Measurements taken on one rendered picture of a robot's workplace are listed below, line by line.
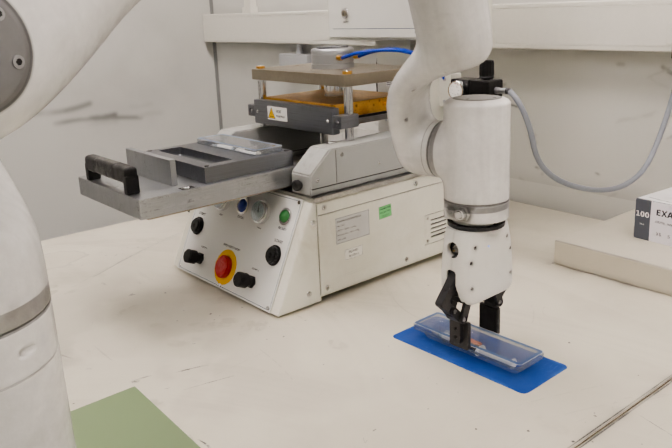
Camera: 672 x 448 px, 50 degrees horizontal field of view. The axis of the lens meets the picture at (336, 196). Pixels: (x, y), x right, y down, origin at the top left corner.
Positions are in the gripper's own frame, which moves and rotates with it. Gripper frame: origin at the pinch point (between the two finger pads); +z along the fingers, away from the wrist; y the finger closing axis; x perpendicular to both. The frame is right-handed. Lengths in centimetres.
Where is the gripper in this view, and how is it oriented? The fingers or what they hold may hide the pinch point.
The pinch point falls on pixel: (475, 327)
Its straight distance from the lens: 101.8
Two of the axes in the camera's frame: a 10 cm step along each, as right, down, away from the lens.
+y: 7.5, -2.0, 6.3
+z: 0.4, 9.7, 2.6
